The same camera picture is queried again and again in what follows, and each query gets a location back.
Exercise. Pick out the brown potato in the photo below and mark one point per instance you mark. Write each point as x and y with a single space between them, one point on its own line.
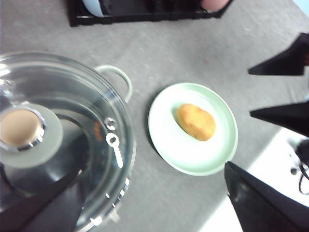
195 121

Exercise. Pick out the blue plate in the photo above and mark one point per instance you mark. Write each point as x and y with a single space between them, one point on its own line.
93 7

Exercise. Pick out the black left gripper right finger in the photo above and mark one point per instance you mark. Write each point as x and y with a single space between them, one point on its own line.
261 207

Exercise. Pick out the green electric steamer pot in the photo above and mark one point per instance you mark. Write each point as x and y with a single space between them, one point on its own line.
117 70

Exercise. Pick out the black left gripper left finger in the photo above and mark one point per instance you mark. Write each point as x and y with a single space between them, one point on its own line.
55 210

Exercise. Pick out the black dish rack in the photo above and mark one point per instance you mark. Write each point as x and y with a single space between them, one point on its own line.
140 11

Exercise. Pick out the green plate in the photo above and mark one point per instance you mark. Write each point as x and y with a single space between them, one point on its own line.
178 148

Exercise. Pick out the pink plate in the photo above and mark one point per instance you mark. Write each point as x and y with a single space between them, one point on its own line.
214 5

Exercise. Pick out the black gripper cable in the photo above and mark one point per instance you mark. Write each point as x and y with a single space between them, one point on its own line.
300 180

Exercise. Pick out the glass steamer lid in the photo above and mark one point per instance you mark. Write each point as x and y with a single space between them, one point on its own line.
59 117

